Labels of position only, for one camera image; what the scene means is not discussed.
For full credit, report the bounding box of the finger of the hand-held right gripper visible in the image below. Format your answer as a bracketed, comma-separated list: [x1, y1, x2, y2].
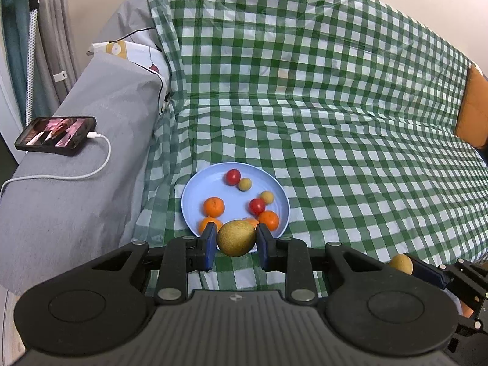
[404, 252, 458, 291]

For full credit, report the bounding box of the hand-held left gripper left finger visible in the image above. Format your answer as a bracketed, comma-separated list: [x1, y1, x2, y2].
[82, 223, 219, 306]

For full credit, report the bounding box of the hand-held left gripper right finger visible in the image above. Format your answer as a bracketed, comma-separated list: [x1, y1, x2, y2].
[256, 223, 395, 306]

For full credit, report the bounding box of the orange mandarin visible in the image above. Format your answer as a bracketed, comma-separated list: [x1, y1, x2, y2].
[203, 197, 226, 217]
[258, 210, 280, 231]

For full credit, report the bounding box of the light blue plate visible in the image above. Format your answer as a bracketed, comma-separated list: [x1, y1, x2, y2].
[181, 162, 290, 250]

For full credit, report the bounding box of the green checkered cloth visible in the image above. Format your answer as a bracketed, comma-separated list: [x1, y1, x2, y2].
[130, 0, 488, 298]

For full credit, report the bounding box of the orange sofa cushion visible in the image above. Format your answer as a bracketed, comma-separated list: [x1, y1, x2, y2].
[455, 64, 488, 151]

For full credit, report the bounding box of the black smartphone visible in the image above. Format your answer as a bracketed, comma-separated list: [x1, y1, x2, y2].
[14, 116, 97, 158]

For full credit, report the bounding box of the white flower print pillow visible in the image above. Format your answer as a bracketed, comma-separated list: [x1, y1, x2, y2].
[87, 40, 170, 113]

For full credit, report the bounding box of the dotted black white pole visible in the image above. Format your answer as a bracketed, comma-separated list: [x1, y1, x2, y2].
[25, 8, 39, 126]

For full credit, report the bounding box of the grey curtain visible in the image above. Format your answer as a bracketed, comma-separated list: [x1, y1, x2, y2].
[36, 0, 79, 103]

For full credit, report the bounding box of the teal curtain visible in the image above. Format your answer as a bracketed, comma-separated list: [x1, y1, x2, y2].
[0, 0, 31, 103]

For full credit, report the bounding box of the white charging cable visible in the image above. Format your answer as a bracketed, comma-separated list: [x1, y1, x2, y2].
[0, 131, 112, 199]

